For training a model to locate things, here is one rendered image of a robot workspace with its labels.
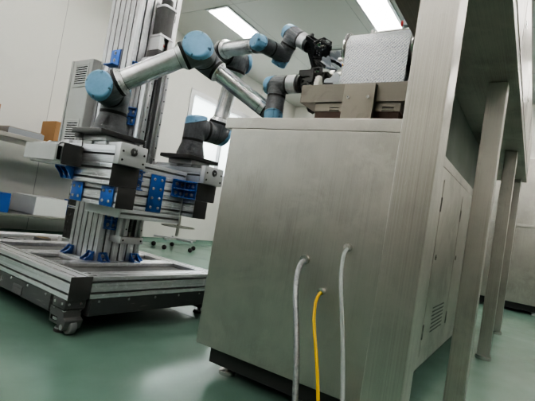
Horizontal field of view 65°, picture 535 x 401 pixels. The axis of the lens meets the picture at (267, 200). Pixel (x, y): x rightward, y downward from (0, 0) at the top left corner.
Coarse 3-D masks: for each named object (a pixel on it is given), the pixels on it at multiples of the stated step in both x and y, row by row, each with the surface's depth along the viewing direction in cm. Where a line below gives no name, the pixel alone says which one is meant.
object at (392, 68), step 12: (348, 60) 156; (360, 60) 153; (372, 60) 151; (384, 60) 148; (396, 60) 146; (348, 72) 155; (360, 72) 153; (372, 72) 150; (384, 72) 148; (396, 72) 145
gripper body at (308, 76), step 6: (300, 72) 164; (306, 72) 163; (312, 72) 160; (318, 72) 158; (324, 72) 158; (300, 78) 165; (306, 78) 164; (312, 78) 159; (324, 78) 159; (300, 84) 164; (312, 84) 159; (300, 90) 166
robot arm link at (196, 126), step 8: (192, 120) 220; (200, 120) 220; (184, 128) 222; (192, 128) 220; (200, 128) 221; (208, 128) 224; (184, 136) 221; (192, 136) 219; (200, 136) 221; (208, 136) 226
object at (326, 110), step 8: (320, 104) 139; (328, 104) 137; (336, 104) 135; (376, 104) 128; (384, 104) 127; (392, 104) 125; (400, 104) 124; (320, 112) 138; (328, 112) 137; (336, 112) 135; (376, 112) 128; (384, 112) 127; (392, 112) 125; (400, 112) 125
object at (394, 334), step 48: (432, 0) 64; (432, 48) 63; (432, 96) 62; (432, 144) 62; (480, 144) 141; (432, 192) 61; (480, 192) 139; (384, 240) 64; (432, 240) 65; (480, 240) 137; (384, 288) 63; (480, 288) 139; (384, 336) 62; (480, 336) 225; (384, 384) 61
